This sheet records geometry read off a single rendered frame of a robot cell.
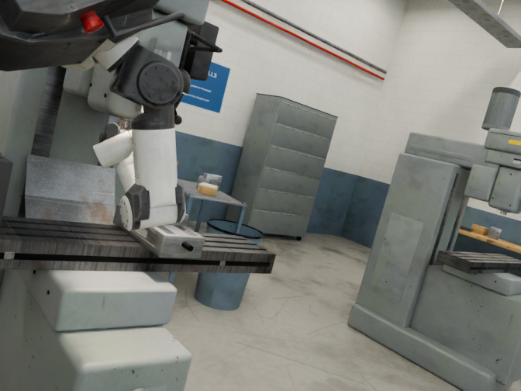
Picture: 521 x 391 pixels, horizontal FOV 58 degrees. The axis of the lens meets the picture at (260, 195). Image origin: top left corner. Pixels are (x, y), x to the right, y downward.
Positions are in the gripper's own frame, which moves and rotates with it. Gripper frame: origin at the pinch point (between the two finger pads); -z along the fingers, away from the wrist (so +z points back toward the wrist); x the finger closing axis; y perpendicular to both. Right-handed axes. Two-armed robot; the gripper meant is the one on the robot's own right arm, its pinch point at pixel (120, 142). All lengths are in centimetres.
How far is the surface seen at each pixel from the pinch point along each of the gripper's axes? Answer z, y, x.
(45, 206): -21.9, 28.9, 19.3
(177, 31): 6.8, -35.9, -8.3
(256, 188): -467, 46, -195
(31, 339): 11, 61, 12
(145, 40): 10.1, -30.1, -0.2
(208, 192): -213, 35, -77
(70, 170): -32.2, 16.0, 14.4
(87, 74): -5.0, -17.4, 13.8
